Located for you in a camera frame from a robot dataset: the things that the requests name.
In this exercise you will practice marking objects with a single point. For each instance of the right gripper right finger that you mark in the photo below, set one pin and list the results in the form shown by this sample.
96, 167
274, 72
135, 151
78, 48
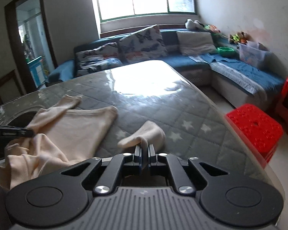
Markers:
151, 155

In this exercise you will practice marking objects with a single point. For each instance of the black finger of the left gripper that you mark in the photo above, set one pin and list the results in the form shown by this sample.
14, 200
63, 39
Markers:
10, 132

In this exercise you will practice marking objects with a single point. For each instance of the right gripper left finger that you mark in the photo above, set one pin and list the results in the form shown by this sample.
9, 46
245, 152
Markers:
137, 159

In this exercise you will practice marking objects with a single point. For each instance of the cream knit sweater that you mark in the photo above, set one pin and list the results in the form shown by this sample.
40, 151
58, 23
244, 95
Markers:
63, 136

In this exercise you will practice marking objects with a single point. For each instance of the round black induction cooker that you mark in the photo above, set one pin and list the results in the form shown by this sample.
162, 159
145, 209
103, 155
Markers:
22, 119

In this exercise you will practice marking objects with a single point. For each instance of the dark wooden side table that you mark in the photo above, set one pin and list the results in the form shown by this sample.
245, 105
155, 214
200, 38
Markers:
10, 88

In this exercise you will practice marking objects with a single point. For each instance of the blue white cabinet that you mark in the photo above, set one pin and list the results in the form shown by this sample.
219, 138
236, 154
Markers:
37, 71

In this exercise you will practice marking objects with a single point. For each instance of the small butterfly cushion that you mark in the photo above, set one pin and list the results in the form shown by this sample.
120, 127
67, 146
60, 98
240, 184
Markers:
99, 59

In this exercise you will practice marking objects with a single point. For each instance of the large butterfly cushion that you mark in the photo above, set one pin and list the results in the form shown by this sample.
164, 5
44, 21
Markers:
143, 45

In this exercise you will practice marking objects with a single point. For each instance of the blue corner sofa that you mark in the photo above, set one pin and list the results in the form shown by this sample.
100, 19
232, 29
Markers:
238, 82

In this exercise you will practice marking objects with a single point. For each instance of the white grey cushion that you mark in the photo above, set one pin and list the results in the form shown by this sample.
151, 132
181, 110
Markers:
195, 43

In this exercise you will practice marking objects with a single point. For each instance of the green plastic basin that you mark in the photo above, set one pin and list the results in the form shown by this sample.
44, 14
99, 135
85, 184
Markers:
226, 52

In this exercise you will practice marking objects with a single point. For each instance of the panda plush toy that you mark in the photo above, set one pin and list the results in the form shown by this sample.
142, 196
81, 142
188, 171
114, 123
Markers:
194, 24

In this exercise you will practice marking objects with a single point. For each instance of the orange green plush toy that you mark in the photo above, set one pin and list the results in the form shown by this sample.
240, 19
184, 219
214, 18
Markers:
212, 29

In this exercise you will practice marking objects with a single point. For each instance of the clear plastic storage box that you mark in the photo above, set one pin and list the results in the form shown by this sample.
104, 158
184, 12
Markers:
253, 56

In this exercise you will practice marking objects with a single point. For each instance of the colourful plush toys pile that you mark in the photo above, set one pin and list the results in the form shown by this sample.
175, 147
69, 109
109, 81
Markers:
239, 38

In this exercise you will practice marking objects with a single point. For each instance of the dark wooden door frame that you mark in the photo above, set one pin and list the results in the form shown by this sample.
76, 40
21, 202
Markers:
29, 38

